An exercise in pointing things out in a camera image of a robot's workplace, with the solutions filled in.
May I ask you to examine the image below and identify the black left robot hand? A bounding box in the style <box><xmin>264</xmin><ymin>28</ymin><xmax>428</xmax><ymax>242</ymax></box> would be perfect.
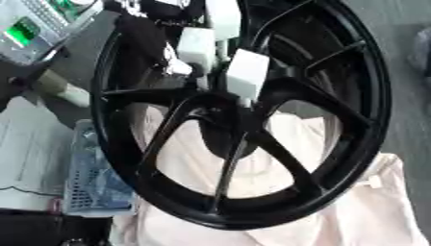
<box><xmin>102</xmin><ymin>0</ymin><xmax>208</xmax><ymax>76</ymax></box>

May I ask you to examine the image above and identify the black spoked wheel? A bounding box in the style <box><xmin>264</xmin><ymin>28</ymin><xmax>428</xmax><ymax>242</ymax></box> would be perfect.
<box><xmin>89</xmin><ymin>0</ymin><xmax>394</xmax><ymax>231</ymax></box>

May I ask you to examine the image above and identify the pale grey cylinder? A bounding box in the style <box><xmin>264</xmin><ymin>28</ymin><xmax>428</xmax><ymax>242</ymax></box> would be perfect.
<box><xmin>32</xmin><ymin>69</ymin><xmax>93</xmax><ymax>108</ymax></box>

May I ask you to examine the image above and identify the blue white plastic basket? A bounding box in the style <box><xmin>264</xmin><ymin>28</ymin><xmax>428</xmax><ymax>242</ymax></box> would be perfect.
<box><xmin>62</xmin><ymin>119</ymin><xmax>139</xmax><ymax>216</ymax></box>

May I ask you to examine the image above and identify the white paper sheet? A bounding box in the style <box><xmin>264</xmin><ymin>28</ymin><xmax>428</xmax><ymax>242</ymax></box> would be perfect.
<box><xmin>0</xmin><ymin>95</ymin><xmax>78</xmax><ymax>210</ymax></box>

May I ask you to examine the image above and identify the pale pink cloth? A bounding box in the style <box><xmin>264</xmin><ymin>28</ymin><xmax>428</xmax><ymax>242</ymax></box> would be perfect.
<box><xmin>109</xmin><ymin>103</ymin><xmax>431</xmax><ymax>246</ymax></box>

